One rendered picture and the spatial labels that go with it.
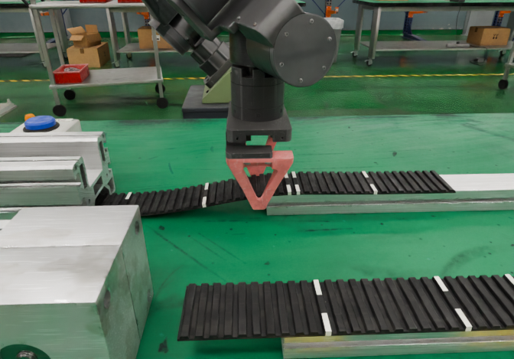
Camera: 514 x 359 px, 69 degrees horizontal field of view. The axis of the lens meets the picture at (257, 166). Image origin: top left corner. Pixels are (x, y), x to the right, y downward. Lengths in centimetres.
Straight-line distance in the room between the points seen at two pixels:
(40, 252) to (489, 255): 41
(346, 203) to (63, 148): 35
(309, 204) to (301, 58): 21
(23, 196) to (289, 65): 31
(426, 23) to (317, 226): 849
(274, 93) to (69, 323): 26
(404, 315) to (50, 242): 25
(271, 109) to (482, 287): 24
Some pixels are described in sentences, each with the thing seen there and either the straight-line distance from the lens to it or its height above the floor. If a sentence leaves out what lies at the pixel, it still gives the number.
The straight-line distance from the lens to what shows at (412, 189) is 48.
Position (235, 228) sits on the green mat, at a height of 78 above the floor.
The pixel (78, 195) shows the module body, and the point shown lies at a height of 83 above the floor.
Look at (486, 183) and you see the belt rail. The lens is 54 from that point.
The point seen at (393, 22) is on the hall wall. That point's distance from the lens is 858.
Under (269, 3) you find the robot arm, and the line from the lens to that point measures 31.
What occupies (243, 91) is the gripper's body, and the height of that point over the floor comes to 93.
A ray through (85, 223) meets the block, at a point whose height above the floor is 87.
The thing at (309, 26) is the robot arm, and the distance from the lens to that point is 31.
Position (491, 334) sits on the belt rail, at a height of 80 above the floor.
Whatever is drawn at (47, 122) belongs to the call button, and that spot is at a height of 85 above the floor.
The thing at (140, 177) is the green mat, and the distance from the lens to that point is 56.
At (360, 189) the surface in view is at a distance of 46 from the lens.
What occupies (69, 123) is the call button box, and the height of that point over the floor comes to 84.
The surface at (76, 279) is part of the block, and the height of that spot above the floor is 87.
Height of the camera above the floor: 103
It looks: 27 degrees down
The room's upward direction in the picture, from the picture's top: straight up
